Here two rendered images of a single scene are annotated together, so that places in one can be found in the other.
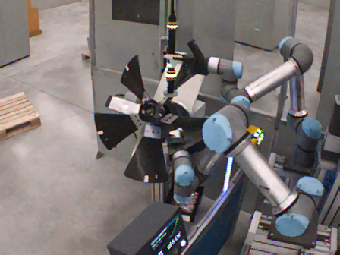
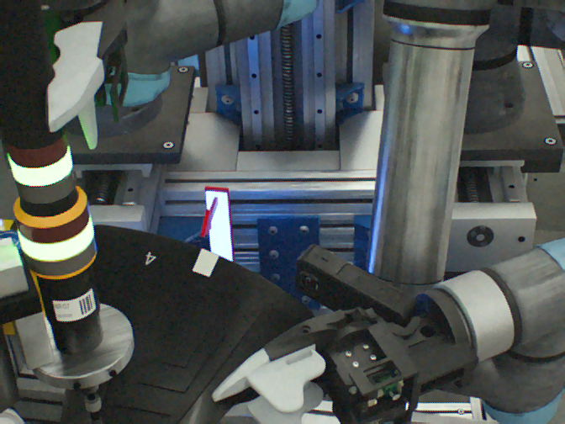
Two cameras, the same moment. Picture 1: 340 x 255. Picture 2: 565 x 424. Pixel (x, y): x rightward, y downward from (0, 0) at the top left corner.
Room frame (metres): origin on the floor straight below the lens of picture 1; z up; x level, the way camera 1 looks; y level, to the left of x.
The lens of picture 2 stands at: (1.45, 0.52, 1.82)
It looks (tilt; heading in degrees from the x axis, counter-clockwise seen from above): 38 degrees down; 251
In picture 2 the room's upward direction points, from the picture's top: 2 degrees counter-clockwise
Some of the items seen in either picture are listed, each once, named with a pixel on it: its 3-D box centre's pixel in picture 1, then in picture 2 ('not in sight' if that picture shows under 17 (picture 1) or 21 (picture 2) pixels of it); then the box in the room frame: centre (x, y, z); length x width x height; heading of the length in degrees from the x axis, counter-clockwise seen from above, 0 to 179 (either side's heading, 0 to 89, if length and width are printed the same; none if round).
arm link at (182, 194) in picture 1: (185, 187); (508, 364); (1.03, -0.07, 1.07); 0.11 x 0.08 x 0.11; 143
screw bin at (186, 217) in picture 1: (183, 201); not in sight; (1.17, -0.08, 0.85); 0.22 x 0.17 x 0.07; 164
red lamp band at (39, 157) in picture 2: not in sight; (37, 141); (1.42, 0.00, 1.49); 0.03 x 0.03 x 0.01
